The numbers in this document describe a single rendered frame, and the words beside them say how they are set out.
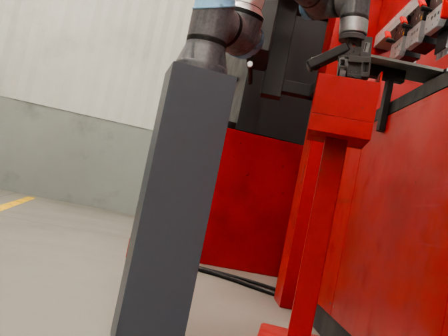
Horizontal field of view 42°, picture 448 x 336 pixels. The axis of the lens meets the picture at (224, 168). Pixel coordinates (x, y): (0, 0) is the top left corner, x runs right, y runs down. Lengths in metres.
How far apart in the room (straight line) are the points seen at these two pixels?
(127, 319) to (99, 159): 7.19
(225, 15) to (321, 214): 0.61
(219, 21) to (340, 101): 0.41
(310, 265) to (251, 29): 0.71
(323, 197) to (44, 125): 7.40
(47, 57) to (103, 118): 1.17
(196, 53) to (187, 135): 0.23
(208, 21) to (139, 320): 0.83
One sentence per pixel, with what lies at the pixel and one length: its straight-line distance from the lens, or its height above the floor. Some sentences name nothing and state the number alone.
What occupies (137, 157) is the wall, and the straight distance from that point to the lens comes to 8.72.
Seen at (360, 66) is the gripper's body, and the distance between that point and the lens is 1.57.
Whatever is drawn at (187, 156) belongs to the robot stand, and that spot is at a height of 0.53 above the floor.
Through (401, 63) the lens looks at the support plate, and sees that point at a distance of 2.00.
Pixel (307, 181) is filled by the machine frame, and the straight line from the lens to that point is 2.82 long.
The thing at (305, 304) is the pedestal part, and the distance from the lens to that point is 1.57.
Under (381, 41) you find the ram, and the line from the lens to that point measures 2.89.
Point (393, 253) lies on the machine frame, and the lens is 1.69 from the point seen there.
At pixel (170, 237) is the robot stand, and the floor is 0.32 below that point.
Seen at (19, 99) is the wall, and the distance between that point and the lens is 8.81.
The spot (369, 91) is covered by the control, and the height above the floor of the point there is 0.78.
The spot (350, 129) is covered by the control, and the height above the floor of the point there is 0.68.
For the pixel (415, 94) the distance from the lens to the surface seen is 1.79.
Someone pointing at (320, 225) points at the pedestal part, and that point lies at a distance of 1.56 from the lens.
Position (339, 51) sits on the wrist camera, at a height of 0.88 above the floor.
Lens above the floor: 0.43
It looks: 3 degrees up
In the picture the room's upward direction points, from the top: 12 degrees clockwise
